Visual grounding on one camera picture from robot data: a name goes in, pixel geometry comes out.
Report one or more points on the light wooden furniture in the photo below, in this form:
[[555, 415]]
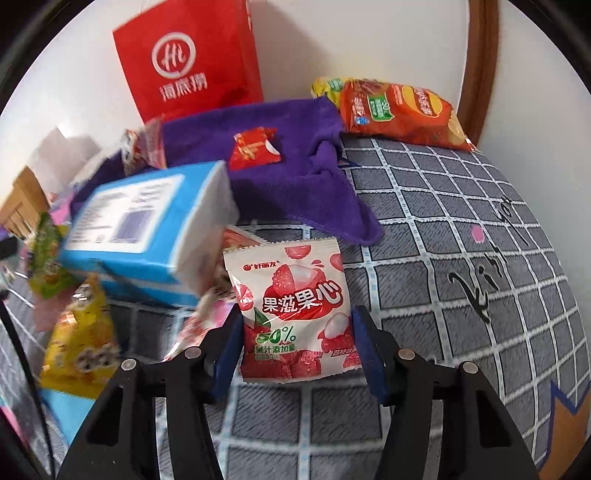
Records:
[[23, 203]]

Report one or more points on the yellow biscuit packet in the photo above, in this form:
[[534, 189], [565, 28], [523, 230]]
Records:
[[78, 341]]

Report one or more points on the red paper bag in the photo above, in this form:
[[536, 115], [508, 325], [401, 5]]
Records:
[[184, 69]]

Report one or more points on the yellow chip bag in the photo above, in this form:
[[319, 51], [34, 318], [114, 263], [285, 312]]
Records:
[[325, 86]]

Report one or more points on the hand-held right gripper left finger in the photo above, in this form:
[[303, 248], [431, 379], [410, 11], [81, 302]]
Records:
[[226, 364]]

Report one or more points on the purple cloth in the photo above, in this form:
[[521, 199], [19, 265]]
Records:
[[286, 184]]

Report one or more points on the pink snack packet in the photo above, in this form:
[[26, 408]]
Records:
[[198, 323]]

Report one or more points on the brown wooden frame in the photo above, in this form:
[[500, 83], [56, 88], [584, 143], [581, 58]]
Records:
[[480, 69]]

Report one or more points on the blue tissue box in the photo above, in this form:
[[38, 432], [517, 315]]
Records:
[[138, 221]]

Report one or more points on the red white snack packet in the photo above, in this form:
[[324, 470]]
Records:
[[143, 147]]

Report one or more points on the orange chip bag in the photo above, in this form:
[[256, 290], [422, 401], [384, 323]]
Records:
[[406, 115]]

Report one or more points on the grey checked bed sheet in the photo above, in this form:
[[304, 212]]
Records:
[[438, 207]]

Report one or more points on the white red gummy packet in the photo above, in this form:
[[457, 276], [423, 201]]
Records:
[[295, 295]]

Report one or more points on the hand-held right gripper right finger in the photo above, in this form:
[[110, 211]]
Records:
[[369, 355]]

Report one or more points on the small red candy packet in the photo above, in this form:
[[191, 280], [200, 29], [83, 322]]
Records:
[[251, 150]]

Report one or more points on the green snack packet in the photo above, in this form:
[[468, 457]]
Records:
[[46, 258]]

